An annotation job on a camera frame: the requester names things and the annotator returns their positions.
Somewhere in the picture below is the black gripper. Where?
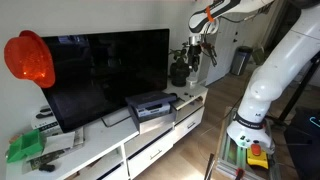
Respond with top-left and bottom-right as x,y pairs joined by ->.
187,36 -> 201,72

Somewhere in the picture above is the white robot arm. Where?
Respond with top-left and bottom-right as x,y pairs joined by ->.
188,0 -> 320,153

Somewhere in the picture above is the potted green plant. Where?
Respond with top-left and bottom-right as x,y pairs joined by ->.
169,45 -> 190,87

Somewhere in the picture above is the grey trash bin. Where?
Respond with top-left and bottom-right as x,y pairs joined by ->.
230,46 -> 253,75

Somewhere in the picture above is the black flat screen television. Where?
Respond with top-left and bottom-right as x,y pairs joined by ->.
43,29 -> 170,132

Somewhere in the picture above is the yellow emergency stop box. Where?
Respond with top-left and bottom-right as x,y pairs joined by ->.
247,144 -> 269,169

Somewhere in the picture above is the white TV cabinet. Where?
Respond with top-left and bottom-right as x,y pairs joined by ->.
6,84 -> 208,180

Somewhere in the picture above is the white router box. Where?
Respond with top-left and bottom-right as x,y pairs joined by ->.
31,105 -> 62,135

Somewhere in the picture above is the papers and magazines stack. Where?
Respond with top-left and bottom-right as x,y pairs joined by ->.
23,128 -> 85,172

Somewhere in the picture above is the small black object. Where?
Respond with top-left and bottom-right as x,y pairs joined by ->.
39,164 -> 55,172

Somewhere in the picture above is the green plastic tray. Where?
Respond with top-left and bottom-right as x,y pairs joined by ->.
6,129 -> 44,163

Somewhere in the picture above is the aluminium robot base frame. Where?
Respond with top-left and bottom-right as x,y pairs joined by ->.
213,107 -> 281,180

